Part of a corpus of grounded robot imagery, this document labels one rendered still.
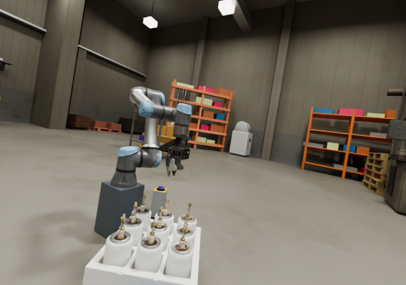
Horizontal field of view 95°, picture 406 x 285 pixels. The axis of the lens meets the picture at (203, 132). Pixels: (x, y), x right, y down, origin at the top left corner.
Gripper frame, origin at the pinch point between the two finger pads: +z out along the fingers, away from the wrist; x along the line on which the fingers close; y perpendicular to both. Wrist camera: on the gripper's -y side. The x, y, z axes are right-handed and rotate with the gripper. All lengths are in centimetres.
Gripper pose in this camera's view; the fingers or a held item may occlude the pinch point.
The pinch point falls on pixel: (170, 172)
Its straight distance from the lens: 98.0
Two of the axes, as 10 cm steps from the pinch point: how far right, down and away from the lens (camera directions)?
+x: 4.8, 0.7, 8.7
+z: -1.6, 9.9, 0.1
